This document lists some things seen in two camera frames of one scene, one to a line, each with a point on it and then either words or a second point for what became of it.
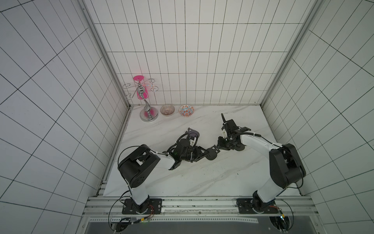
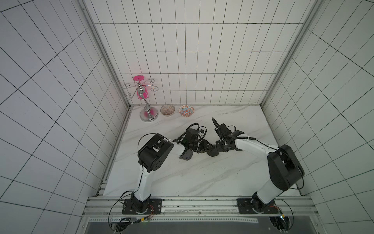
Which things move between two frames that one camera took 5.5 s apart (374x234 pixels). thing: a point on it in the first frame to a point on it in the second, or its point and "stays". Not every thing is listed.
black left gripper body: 193,154 to 202,146
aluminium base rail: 114,205 stays
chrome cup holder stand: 149,114 stays
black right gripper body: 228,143 stays
